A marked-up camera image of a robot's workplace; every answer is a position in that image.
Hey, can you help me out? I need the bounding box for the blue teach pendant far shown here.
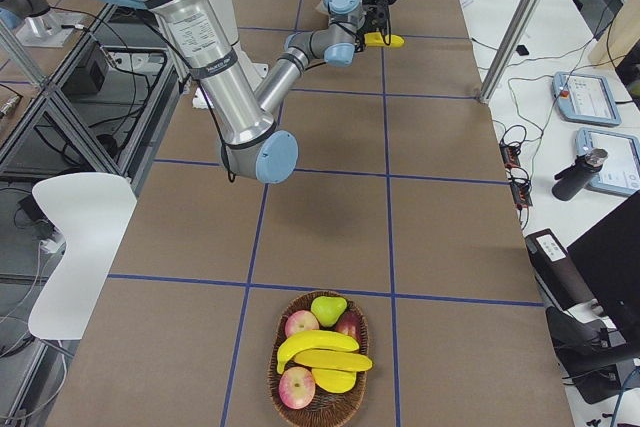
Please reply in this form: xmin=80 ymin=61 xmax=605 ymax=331
xmin=552 ymin=71 xmax=621 ymax=127

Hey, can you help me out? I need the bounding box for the blue teach pendant near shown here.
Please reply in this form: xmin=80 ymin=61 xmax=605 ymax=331
xmin=575 ymin=127 xmax=639 ymax=197

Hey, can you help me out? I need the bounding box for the blue teach pendant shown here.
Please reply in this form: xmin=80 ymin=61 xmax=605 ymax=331
xmin=575 ymin=127 xmax=639 ymax=197
xmin=552 ymin=71 xmax=621 ymax=127

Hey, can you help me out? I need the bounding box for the yellow lemon fruit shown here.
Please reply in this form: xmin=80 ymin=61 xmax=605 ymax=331
xmin=311 ymin=368 xmax=357 ymax=394

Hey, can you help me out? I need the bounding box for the red apple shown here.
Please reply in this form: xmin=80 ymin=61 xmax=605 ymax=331
xmin=284 ymin=309 xmax=320 ymax=338
xmin=278 ymin=367 xmax=316 ymax=410

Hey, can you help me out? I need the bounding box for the red apple back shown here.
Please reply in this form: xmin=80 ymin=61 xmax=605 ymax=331
xmin=284 ymin=309 xmax=320 ymax=338

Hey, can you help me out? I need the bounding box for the black box with label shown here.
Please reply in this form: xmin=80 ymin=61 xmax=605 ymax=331
xmin=525 ymin=229 xmax=595 ymax=310

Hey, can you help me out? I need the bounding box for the green yellow pear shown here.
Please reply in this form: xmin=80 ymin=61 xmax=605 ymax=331
xmin=311 ymin=296 xmax=348 ymax=328

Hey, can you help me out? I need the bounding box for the black water bottle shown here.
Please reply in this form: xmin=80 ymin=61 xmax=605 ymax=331
xmin=551 ymin=148 xmax=609 ymax=201

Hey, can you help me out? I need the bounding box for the yellow banana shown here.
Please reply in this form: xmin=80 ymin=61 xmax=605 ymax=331
xmin=276 ymin=330 xmax=360 ymax=374
xmin=293 ymin=349 xmax=373 ymax=372
xmin=364 ymin=32 xmax=405 ymax=48

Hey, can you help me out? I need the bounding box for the aluminium frame post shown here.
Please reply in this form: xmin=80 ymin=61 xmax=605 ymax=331
xmin=478 ymin=0 xmax=540 ymax=105

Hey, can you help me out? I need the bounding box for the orange circuit board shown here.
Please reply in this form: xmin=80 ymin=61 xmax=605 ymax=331
xmin=499 ymin=142 xmax=533 ymax=210

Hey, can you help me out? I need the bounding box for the small black puck device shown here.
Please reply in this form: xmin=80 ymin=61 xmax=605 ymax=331
xmin=516 ymin=44 xmax=529 ymax=56

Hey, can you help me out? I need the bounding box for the black monitor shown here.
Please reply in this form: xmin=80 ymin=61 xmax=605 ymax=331
xmin=569 ymin=193 xmax=639 ymax=339

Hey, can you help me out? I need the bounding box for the red apple front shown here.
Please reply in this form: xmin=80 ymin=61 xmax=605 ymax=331
xmin=278 ymin=367 xmax=316 ymax=410

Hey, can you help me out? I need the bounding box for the red mango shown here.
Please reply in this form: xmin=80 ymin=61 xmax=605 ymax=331
xmin=333 ymin=311 xmax=362 ymax=345

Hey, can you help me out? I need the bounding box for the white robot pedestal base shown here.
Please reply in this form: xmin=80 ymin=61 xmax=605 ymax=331
xmin=187 ymin=0 xmax=268 ymax=115

